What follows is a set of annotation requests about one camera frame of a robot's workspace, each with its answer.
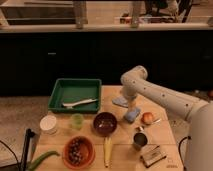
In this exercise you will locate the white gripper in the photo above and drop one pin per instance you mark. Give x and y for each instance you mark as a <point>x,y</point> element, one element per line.
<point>131,103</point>

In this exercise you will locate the light blue towel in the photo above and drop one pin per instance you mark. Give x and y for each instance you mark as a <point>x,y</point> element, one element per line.
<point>120,101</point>

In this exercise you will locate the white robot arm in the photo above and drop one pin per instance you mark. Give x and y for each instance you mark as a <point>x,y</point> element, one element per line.
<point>198,112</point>

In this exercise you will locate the purple bowl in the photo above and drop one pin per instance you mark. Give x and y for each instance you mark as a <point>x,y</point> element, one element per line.
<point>105,123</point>

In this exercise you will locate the orange bowl with beans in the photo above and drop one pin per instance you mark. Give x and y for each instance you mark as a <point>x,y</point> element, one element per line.
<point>78,153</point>

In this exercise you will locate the blue sponge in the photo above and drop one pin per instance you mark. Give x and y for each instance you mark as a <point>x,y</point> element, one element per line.
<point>132,115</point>

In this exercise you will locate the red apple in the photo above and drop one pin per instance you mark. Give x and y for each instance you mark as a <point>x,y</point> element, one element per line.
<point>147,118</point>

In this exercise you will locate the metal measuring cup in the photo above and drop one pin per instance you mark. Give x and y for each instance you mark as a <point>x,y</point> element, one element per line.
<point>139,139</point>

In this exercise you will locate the brown wooden block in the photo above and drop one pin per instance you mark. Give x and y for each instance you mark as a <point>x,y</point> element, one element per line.
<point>153,156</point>

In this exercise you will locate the green plastic cup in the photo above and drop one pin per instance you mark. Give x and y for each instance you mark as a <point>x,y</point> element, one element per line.
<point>76,121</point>

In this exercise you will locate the white plastic utensil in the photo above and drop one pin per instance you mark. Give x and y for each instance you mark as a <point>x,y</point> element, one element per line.
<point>85,101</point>

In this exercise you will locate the green plastic tray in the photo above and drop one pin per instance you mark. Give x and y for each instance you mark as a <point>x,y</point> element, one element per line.
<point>70,90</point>

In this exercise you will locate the white round container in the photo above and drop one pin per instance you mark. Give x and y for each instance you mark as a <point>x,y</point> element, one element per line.
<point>48,124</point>

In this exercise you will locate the black stand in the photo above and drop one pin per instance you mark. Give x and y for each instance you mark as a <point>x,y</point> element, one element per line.
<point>29,134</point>

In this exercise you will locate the green pepper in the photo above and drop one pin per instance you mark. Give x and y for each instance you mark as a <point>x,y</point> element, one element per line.
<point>40,159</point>

